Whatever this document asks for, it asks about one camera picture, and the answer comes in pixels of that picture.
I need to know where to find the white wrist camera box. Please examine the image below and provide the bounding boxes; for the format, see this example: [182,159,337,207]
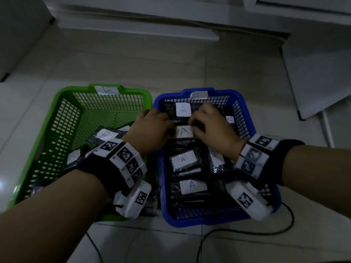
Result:
[113,180,152,219]
[225,180,275,222]

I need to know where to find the pile of black labelled packets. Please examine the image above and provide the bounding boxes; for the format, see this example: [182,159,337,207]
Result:
[164,102,242,212]

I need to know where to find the grey cabinet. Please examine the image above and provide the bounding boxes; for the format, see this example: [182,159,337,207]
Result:
[0,0,54,83]

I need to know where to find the person's left forearm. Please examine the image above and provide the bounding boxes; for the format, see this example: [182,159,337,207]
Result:
[0,169,111,263]

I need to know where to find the person's right hand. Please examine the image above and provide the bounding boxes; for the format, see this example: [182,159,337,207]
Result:
[189,103,246,162]

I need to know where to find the white furniture panel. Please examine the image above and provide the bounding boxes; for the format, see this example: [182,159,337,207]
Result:
[244,0,351,26]

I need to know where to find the blue plastic basket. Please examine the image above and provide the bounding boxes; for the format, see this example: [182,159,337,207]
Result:
[153,88,282,228]

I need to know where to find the white board with leg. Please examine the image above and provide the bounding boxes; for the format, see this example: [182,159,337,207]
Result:
[280,38,351,149]

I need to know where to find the green plastic basket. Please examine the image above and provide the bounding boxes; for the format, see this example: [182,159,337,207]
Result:
[7,84,158,223]

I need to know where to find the black cable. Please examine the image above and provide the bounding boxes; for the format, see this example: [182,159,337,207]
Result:
[196,201,295,263]
[86,232,104,263]

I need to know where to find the person's left hand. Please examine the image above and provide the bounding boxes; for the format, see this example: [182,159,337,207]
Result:
[122,108,176,158]

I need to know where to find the person's right forearm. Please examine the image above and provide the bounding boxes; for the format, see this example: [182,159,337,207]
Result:
[282,145,351,220]

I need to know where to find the white furniture base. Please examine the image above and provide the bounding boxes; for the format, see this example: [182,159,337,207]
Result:
[41,0,220,42]

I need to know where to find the black wrist strap with markers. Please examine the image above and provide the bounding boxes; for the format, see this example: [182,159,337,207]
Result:
[78,138,148,199]
[235,133,305,187]

